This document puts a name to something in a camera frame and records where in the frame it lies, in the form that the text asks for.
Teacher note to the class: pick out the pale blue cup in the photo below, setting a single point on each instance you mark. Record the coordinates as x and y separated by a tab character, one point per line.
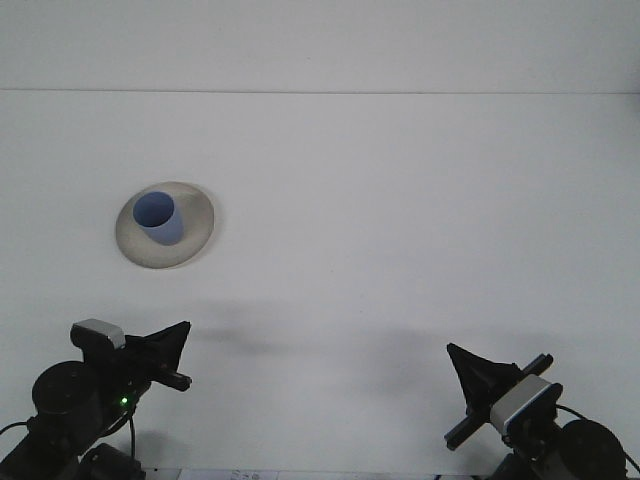
165	230

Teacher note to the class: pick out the pale round plate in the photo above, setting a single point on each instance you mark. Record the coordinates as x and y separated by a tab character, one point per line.
160	257

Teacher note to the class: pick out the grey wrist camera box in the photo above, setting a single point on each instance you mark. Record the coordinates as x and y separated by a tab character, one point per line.
97	332
525	400

